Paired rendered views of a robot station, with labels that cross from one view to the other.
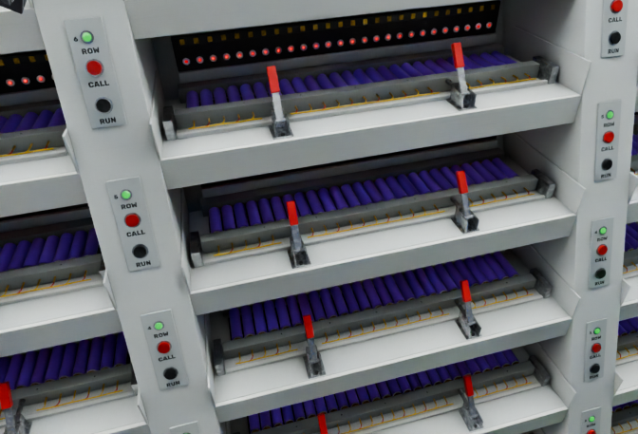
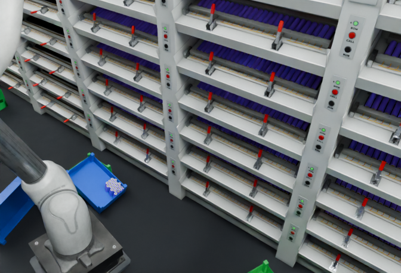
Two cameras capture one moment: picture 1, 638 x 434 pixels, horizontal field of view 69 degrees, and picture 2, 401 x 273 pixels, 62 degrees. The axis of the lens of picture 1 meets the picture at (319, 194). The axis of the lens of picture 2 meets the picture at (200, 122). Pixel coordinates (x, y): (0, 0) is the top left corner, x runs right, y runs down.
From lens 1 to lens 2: 92 cm
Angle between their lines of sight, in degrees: 46
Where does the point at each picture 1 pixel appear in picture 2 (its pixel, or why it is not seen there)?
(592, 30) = (337, 41)
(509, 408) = (273, 172)
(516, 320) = (281, 141)
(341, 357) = (218, 112)
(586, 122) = (325, 80)
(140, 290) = (164, 57)
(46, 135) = not seen: outside the picture
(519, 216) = (292, 103)
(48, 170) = (151, 12)
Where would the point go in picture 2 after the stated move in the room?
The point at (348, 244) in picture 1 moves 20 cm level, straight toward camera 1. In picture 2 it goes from (227, 76) to (188, 94)
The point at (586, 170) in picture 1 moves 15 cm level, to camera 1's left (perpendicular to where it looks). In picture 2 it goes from (321, 100) to (283, 82)
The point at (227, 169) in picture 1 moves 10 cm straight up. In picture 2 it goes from (191, 33) to (191, 7)
